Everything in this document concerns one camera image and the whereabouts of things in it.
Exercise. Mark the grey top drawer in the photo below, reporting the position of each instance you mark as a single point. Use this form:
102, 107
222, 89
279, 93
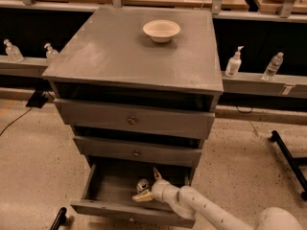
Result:
159, 121

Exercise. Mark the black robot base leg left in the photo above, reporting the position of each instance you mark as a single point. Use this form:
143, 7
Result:
60, 219

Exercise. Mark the grey wooden drawer cabinet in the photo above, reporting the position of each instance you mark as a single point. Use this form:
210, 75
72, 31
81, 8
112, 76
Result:
111, 60

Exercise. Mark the grey middle drawer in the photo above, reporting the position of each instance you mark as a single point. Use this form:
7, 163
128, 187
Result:
141, 152

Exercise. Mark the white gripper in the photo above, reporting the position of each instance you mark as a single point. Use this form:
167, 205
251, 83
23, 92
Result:
162, 188

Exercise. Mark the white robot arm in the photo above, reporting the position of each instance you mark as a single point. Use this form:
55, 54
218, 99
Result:
186, 202

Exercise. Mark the black floor box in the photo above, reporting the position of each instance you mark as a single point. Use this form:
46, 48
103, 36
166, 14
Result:
37, 100

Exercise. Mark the white paper bowl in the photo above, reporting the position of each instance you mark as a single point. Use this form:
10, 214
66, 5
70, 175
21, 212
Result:
161, 31

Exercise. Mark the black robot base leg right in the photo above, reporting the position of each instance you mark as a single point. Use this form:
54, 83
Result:
294, 162

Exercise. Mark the white pump lotion bottle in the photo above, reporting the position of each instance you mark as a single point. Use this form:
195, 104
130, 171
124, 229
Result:
234, 63

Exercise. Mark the grey metal shelf rail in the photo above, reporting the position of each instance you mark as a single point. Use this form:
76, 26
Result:
243, 83

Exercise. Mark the clear plastic water bottle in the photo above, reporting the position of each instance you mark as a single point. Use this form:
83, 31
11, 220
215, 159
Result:
273, 67

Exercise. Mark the grey open bottom drawer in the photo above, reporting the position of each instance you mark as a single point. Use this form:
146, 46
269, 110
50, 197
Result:
111, 185

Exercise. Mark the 7up soda can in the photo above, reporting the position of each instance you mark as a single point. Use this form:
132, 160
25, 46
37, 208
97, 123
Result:
142, 185

